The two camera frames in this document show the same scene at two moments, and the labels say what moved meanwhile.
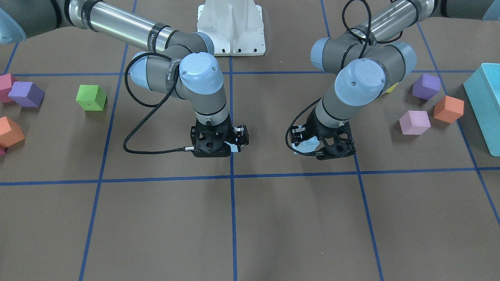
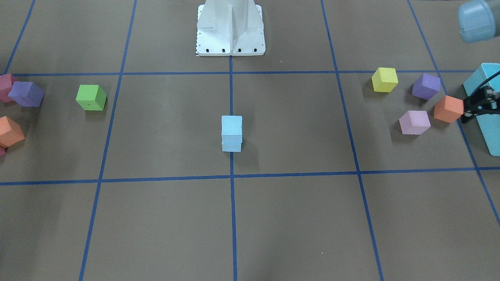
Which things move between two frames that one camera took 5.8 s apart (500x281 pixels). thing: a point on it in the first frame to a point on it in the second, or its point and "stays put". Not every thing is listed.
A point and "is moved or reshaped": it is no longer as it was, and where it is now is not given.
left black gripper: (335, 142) to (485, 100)
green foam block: (91, 97) stays put
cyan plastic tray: (483, 90) stays put
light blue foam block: (234, 147) stays put
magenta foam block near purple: (6, 81) stays put
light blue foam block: (308, 145) is moved or reshaped
